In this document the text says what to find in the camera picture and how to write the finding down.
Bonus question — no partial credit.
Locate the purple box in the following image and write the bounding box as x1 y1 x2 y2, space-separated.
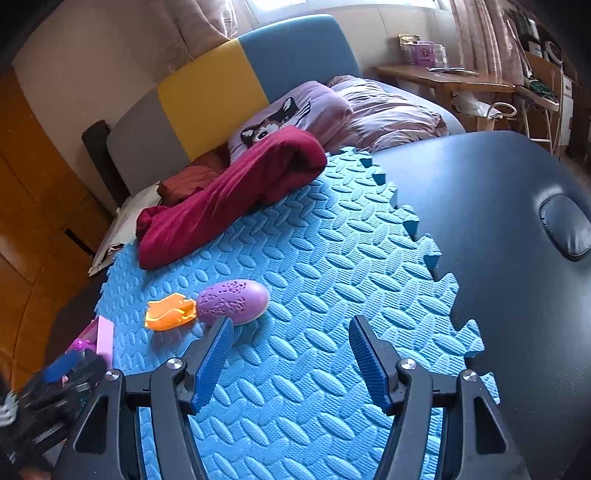
411 41 448 65

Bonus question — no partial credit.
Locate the blue foam puzzle mat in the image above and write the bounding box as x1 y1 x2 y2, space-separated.
92 147 502 480

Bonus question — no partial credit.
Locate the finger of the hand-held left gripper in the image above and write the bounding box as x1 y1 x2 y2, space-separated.
32 353 81 387
69 351 108 398

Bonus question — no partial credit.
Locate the pale pink curtain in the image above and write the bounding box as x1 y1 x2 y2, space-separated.
450 0 513 86
157 0 259 70

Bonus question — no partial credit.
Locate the white frame chair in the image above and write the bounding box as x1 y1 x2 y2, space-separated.
517 51 575 155

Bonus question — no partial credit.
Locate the white tray with pink rim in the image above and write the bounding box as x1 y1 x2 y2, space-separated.
60 318 115 370

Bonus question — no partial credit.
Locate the dark red quilted cloth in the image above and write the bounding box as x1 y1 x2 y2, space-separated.
157 150 232 206

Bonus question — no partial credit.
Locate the grey yellow blue headboard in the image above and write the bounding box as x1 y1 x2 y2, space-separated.
106 14 363 197

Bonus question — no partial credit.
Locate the pink duvet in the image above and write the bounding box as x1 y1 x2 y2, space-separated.
328 76 462 153

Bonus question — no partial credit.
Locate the purple egg-shaped toy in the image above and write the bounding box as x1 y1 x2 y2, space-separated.
197 279 270 328

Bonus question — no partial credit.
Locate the wooden wardrobe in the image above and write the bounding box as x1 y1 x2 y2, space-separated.
0 69 116 384

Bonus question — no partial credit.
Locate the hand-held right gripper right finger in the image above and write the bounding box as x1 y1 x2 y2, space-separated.
348 315 541 480

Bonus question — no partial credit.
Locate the white cloth bag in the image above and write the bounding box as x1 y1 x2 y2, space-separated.
88 187 162 278

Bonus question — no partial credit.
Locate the white plastic bag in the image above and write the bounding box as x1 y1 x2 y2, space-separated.
451 92 518 121

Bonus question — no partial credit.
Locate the wooden desk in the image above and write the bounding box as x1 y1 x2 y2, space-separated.
373 65 515 116

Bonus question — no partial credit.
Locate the cat print pillow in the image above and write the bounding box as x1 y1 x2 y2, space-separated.
228 80 354 160

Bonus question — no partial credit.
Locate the maroon blanket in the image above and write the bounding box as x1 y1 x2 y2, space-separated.
136 127 328 271

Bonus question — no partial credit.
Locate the orange toy boat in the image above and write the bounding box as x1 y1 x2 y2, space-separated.
144 293 197 332

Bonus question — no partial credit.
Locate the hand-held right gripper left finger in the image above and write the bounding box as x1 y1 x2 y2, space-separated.
51 316 235 480

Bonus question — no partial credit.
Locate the gold box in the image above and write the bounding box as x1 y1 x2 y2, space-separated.
398 34 422 61

